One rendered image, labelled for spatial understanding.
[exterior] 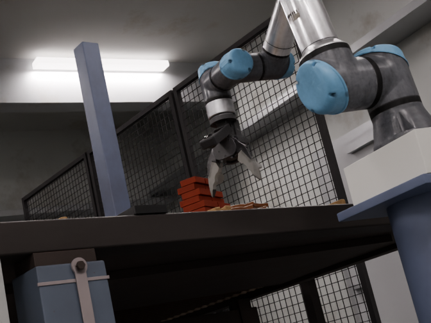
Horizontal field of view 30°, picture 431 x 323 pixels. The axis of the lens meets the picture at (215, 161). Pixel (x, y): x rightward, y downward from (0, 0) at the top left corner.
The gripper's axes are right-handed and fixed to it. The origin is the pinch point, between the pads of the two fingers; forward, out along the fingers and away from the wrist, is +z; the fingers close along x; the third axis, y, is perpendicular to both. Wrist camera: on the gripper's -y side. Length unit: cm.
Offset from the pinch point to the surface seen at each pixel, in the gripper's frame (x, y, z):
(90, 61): 140, 126, -125
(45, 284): -5, -77, 24
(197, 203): 53, 63, -17
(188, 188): 56, 63, -23
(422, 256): -48, -15, 31
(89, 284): -7, -68, 25
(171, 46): 240, 363, -235
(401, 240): -44, -13, 26
